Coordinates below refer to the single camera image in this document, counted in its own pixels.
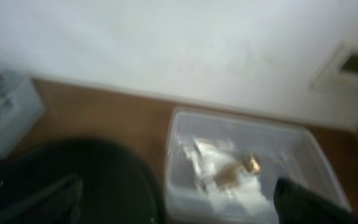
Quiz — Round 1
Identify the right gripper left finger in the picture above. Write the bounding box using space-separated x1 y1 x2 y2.
0 174 83 224

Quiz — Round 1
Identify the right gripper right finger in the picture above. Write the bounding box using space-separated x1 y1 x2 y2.
273 177 358 224

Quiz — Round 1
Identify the round black tray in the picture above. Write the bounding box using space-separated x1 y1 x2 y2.
0 139 167 224

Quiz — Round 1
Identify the clear plastic bin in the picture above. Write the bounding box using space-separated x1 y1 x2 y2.
165 108 351 223

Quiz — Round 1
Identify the grey dishwasher rack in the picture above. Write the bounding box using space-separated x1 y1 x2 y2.
0 69 45 158

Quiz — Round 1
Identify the white wall outlet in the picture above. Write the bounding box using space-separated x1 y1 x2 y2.
311 41 358 95

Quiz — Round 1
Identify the white napkin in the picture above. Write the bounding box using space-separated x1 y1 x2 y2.
183 137 273 215

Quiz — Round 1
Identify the gold snack wrapper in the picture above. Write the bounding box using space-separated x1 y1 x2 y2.
213 154 261 189

